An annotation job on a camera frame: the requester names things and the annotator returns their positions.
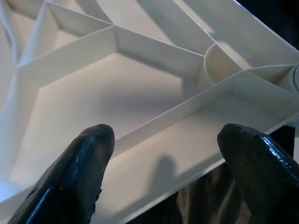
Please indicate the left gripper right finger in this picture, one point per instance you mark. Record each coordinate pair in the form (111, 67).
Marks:
(261, 177)

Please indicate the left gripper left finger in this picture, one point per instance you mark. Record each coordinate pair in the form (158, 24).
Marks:
(70, 182)

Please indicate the black glossy tablecloth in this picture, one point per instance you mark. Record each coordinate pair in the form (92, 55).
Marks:
(210, 200)

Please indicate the white plastic table top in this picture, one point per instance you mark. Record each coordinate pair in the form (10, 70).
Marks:
(116, 93)

